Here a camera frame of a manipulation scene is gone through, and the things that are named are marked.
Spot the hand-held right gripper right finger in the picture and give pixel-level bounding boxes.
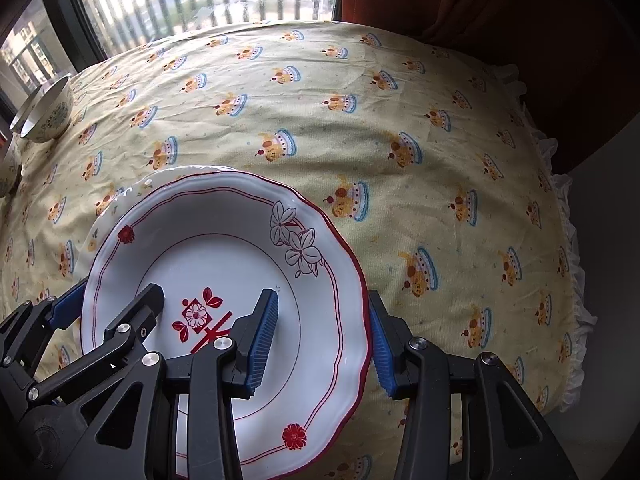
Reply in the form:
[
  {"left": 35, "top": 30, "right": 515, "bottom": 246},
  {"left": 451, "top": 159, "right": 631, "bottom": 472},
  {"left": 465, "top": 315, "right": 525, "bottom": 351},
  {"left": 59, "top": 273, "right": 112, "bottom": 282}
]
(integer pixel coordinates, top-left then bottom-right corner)
[{"left": 367, "top": 289, "right": 581, "bottom": 480}]

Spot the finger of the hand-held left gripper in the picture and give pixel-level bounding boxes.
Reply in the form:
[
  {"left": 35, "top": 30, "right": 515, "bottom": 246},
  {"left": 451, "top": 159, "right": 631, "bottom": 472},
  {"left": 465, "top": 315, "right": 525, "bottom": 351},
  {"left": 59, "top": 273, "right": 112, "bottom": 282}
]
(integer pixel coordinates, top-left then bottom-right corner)
[
  {"left": 0, "top": 279, "right": 88, "bottom": 391},
  {"left": 27, "top": 283, "right": 166, "bottom": 404}
]

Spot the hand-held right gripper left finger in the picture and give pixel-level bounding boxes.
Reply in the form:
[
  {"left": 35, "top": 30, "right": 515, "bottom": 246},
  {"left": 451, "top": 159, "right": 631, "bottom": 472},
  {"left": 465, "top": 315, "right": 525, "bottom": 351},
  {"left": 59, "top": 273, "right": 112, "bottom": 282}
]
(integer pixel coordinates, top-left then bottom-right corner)
[{"left": 50, "top": 289, "right": 280, "bottom": 480}]

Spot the red-rimmed white plate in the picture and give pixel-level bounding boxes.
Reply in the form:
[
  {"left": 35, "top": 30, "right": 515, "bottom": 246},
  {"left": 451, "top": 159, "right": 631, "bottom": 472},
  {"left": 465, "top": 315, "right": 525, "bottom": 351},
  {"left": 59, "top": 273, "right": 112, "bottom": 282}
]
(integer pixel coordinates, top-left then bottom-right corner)
[{"left": 80, "top": 170, "right": 375, "bottom": 466}]

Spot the beaded yellow floral plate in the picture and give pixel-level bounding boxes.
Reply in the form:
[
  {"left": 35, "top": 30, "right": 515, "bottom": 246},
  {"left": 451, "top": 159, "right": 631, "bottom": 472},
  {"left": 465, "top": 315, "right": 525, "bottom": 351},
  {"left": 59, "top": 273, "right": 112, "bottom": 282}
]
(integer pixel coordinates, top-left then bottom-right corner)
[{"left": 72, "top": 164, "right": 241, "bottom": 341}]

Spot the small floral ceramic bowl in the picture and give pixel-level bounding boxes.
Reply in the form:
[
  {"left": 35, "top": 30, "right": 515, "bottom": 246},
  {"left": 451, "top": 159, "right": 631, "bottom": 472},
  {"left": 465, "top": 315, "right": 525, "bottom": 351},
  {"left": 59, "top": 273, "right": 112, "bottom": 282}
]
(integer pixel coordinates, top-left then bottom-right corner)
[{"left": 0, "top": 137, "right": 23, "bottom": 199}]

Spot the large floral ceramic bowl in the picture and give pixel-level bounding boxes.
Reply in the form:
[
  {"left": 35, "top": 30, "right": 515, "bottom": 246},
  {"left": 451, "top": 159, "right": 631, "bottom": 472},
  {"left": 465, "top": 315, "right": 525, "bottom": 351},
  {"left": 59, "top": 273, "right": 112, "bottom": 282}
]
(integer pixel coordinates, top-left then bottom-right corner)
[{"left": 9, "top": 74, "right": 74, "bottom": 144}]

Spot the yellow printed tablecloth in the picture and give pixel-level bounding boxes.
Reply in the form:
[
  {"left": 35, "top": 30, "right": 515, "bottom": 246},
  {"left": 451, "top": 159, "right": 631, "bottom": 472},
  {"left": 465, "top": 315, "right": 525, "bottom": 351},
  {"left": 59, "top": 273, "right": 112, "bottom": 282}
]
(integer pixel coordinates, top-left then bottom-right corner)
[{"left": 0, "top": 19, "right": 598, "bottom": 480}]

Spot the beige apartment building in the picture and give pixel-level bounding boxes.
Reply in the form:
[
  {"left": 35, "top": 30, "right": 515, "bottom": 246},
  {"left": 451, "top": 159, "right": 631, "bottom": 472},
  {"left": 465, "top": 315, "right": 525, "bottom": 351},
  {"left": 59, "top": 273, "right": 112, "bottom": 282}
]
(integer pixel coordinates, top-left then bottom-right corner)
[{"left": 2, "top": 7, "right": 56, "bottom": 96}]

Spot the large red curtain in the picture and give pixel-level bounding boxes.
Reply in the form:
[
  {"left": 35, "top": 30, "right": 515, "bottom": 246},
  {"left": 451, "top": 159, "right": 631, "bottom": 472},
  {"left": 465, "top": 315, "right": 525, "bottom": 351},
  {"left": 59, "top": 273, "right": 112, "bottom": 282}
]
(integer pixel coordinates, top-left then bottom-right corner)
[{"left": 340, "top": 0, "right": 626, "bottom": 176}]

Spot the black sliding door frame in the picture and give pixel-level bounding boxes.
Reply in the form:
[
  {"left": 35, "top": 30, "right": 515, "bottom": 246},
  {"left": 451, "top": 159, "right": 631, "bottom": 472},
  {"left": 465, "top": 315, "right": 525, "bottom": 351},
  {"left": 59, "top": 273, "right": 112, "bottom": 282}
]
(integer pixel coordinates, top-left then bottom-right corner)
[{"left": 37, "top": 0, "right": 351, "bottom": 78}]

